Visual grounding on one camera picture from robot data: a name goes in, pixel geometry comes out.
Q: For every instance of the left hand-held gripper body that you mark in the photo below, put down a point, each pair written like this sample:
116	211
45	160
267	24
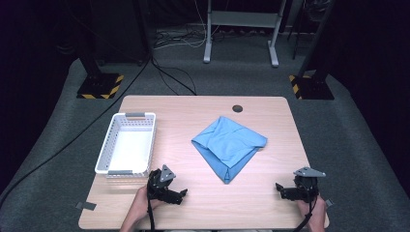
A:
158	185

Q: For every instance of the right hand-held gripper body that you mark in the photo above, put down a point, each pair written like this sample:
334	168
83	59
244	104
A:
306	188

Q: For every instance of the light blue shirt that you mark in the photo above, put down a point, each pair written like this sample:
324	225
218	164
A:
230	146

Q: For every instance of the person's right hand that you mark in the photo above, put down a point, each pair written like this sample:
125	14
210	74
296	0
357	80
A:
317	211

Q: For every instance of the person's left hand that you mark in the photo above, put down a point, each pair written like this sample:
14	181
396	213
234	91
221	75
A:
141	204

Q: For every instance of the grey tape strip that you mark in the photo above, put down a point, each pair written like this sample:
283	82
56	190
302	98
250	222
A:
86	205
329	202

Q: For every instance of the white plastic basket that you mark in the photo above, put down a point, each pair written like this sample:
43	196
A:
130	151

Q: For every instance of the black table grommet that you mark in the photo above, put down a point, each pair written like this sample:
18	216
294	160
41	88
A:
237	108

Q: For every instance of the black striped stand base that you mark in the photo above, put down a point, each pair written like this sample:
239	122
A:
100	85
314	87

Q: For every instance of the black stand post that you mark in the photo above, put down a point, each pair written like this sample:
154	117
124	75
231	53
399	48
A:
88	48
317	42

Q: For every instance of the white metal stand frame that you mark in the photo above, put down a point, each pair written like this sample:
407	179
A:
241	18

